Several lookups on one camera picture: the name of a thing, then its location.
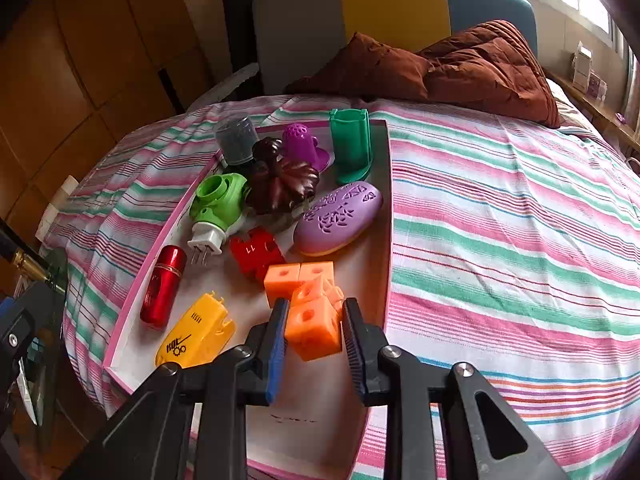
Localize white carton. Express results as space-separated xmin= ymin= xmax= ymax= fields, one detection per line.
xmin=571 ymin=42 xmax=593 ymax=92

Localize brown quilt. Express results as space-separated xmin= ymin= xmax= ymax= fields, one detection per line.
xmin=285 ymin=20 xmax=562 ymax=129

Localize glass side table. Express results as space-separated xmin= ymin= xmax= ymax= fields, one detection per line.
xmin=10 ymin=247 xmax=68 ymax=436

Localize dark brown scalloped container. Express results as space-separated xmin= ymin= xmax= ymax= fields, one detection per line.
xmin=245 ymin=136 xmax=321 ymax=216

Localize grey plastic cup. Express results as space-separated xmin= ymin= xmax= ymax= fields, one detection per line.
xmin=215 ymin=114 xmax=260 ymax=167

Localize white pillow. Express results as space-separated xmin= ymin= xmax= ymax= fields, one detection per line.
xmin=545 ymin=77 xmax=596 ymax=133

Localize purple carton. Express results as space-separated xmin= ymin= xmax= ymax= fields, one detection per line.
xmin=586 ymin=71 xmax=608 ymax=102

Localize yellow plastic case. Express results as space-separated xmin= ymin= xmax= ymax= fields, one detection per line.
xmin=155 ymin=291 xmax=237 ymax=370

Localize wooden shelf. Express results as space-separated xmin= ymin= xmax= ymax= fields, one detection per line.
xmin=545 ymin=67 xmax=640 ymax=153

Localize green plug-in device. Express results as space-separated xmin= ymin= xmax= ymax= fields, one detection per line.
xmin=187 ymin=172 xmax=251 ymax=267

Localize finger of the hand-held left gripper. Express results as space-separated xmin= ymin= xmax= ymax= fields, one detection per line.
xmin=0 ymin=285 xmax=56 ymax=386

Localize purple perforated cone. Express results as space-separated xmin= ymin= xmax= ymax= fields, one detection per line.
xmin=281 ymin=123 xmax=332 ymax=171

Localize orange linked cubes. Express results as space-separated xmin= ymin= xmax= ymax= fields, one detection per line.
xmin=263 ymin=261 xmax=346 ymax=362

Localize red puzzle piece block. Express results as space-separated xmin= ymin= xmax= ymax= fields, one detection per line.
xmin=229 ymin=226 xmax=287 ymax=283

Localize red capsule case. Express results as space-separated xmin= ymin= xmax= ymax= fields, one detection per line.
xmin=139 ymin=245 xmax=187 ymax=329

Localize wooden wardrobe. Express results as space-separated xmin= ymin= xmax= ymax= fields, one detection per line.
xmin=0 ymin=0 xmax=221 ymax=271

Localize striped bedsheet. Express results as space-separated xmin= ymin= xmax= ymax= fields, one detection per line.
xmin=40 ymin=94 xmax=640 ymax=480

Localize grey yellow blue headboard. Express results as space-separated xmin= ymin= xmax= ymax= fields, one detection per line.
xmin=252 ymin=0 xmax=538 ymax=97

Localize white bed rail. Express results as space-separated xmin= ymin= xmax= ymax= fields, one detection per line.
xmin=185 ymin=62 xmax=261 ymax=113

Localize pink-edged white box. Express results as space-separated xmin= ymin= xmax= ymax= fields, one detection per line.
xmin=102 ymin=119 xmax=393 ymax=480

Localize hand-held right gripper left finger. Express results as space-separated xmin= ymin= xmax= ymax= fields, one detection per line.
xmin=60 ymin=298 xmax=291 ymax=480

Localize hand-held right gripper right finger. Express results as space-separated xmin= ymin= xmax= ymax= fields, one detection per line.
xmin=341 ymin=298 xmax=568 ymax=480

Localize purple oval soap box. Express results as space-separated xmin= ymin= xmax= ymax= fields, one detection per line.
xmin=292 ymin=181 xmax=384 ymax=257

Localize black and brass rod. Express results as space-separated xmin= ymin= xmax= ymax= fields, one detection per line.
xmin=0 ymin=220 xmax=68 ymax=295

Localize green plastic holder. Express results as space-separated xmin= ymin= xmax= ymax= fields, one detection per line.
xmin=329 ymin=108 xmax=373 ymax=185

